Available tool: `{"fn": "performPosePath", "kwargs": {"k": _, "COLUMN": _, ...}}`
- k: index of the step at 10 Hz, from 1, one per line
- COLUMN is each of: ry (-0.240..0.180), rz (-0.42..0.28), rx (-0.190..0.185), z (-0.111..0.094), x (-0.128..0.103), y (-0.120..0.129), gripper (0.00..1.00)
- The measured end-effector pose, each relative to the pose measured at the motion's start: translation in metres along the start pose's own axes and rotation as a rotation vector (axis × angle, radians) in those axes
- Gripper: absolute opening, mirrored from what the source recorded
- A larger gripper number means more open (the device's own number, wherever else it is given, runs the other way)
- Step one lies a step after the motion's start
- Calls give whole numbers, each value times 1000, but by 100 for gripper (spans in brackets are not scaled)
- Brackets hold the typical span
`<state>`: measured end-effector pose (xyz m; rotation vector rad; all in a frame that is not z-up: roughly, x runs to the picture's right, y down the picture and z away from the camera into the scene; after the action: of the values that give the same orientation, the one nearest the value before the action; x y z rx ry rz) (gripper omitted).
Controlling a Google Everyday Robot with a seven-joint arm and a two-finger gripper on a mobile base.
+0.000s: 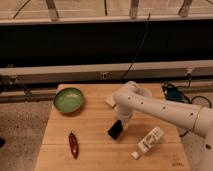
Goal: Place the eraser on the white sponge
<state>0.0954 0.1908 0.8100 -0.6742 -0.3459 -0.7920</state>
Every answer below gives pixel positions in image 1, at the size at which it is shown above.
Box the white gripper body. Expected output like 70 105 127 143
115 107 132 125

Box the black eraser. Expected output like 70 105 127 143
108 120 123 139

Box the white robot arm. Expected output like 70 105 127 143
112 81 213 171

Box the white cup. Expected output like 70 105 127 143
138 88 152 98

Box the white plastic bottle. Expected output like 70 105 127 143
131 126 164 160

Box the green bowl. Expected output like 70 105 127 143
53 87 84 114

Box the red chili pepper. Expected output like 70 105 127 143
69 133 79 158

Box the blue device with cables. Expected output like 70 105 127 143
161 82 213 108

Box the black hanging cable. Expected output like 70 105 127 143
119 12 152 81

